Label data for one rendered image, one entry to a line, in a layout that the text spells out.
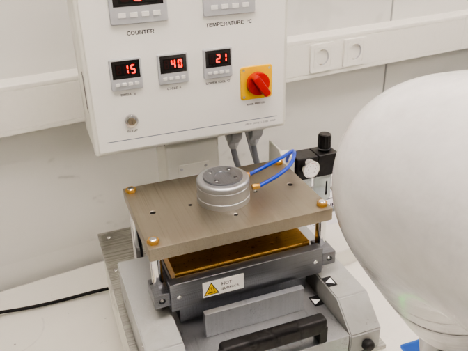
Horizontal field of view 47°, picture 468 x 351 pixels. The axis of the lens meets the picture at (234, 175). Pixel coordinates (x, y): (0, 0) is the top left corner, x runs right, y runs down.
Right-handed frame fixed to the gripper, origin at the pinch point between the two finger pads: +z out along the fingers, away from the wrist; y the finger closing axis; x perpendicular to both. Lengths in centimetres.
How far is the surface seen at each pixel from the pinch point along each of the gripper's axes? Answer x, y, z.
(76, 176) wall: 35, 64, 26
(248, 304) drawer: 19.3, 18.6, -9.8
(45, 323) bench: 58, 52, 8
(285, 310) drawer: 19.5, 13.6, -5.9
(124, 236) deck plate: 34, 46, 13
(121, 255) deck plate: 35, 43, 7
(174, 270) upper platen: 18.9, 29.7, -12.3
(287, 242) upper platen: 11.7, 17.9, -2.2
